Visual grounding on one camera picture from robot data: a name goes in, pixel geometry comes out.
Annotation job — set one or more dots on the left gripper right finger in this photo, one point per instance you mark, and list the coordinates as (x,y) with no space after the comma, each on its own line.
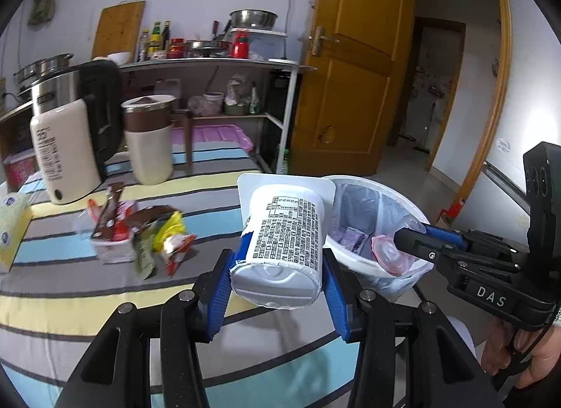
(361,316)

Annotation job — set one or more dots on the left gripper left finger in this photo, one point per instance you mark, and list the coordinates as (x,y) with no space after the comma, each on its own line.
(191,317)

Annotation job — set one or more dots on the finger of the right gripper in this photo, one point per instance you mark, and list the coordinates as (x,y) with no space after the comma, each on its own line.
(453,238)
(449,261)

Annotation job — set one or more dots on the pink plastic lid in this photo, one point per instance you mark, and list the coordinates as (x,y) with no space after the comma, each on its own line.
(389,257)

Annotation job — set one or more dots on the yellow snack packet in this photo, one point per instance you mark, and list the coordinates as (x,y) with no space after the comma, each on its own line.
(171,236)

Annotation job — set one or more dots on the white yogurt cup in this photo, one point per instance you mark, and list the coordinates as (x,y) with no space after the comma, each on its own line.
(285,217)

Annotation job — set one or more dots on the brown coffee sachet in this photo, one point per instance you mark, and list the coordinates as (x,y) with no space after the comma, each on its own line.
(104,229)

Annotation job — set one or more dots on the purple milk carton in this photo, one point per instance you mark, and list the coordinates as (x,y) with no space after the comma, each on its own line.
(352,239)

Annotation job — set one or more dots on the white trash bin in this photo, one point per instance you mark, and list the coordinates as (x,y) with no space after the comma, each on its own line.
(374,209)

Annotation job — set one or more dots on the striped tablecloth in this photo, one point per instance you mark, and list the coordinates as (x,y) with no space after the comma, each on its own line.
(58,294)

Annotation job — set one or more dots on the small brown wrapper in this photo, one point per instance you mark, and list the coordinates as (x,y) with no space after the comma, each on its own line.
(139,220)

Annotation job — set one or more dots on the clear zip bag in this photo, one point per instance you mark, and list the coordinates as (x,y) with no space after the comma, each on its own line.
(83,225)

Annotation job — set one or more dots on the pink lidded storage box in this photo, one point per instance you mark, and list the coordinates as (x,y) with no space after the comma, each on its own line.
(226,133)

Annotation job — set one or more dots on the green glass bottle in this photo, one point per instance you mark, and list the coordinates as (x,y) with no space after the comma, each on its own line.
(284,165)

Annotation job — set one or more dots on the cream brown lidded mug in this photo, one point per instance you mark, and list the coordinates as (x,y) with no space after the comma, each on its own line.
(148,126)

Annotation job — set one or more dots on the yellow tissue pack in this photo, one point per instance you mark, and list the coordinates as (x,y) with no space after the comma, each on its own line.
(15,216)

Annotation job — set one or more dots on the white electric kettle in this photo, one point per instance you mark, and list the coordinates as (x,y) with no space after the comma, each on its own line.
(77,125)

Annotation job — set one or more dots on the wooden door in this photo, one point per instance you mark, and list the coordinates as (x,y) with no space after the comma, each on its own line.
(357,58)

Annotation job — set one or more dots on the white bowl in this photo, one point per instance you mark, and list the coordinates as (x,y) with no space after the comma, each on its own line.
(120,58)

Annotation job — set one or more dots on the red bottle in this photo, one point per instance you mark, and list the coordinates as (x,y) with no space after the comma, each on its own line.
(240,45)

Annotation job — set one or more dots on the metal shelf rack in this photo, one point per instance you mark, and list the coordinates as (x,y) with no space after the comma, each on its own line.
(202,75)

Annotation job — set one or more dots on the steel pot on stove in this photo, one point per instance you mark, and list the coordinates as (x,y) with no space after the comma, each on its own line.
(40,68)

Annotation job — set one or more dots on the wooden cutting board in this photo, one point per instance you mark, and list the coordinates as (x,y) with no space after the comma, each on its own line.
(118,29)

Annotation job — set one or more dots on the steel bowl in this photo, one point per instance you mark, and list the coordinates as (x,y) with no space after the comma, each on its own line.
(253,19)

